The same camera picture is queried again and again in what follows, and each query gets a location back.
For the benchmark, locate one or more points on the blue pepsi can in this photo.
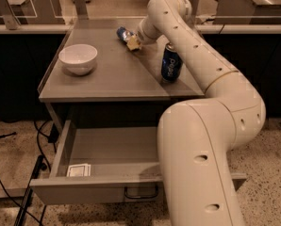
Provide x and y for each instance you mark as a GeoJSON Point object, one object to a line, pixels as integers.
{"type": "Point", "coordinates": [171, 63]}

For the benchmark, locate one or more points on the left background lab bench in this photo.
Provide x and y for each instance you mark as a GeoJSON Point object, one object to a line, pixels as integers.
{"type": "Point", "coordinates": [36, 11]}

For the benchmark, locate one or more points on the white ceramic bowl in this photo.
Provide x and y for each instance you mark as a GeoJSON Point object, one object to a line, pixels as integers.
{"type": "Point", "coordinates": [78, 59]}

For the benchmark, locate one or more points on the black drawer handle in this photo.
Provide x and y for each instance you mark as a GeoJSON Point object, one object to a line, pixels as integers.
{"type": "Point", "coordinates": [141, 193]}

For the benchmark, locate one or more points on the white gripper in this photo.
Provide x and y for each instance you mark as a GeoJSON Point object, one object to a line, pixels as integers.
{"type": "Point", "coordinates": [141, 34]}

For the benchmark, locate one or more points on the right background lab bench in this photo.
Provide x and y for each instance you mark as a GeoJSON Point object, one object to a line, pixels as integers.
{"type": "Point", "coordinates": [248, 12]}

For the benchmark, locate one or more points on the background lab bench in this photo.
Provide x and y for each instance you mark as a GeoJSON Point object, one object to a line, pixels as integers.
{"type": "Point", "coordinates": [36, 11]}
{"type": "Point", "coordinates": [248, 12]}

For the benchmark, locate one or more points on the open grey top drawer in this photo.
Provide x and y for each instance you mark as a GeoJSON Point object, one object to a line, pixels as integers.
{"type": "Point", "coordinates": [109, 170]}

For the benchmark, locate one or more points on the grey metal cabinet table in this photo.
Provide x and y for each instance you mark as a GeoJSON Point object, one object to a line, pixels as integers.
{"type": "Point", "coordinates": [120, 75]}

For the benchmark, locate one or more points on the white card in drawer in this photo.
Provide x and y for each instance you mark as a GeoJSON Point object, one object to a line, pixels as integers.
{"type": "Point", "coordinates": [79, 170]}

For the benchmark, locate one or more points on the black power strip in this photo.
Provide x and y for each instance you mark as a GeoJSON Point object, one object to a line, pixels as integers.
{"type": "Point", "coordinates": [19, 221]}

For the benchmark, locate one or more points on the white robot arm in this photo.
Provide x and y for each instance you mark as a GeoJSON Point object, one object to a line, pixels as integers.
{"type": "Point", "coordinates": [229, 96]}

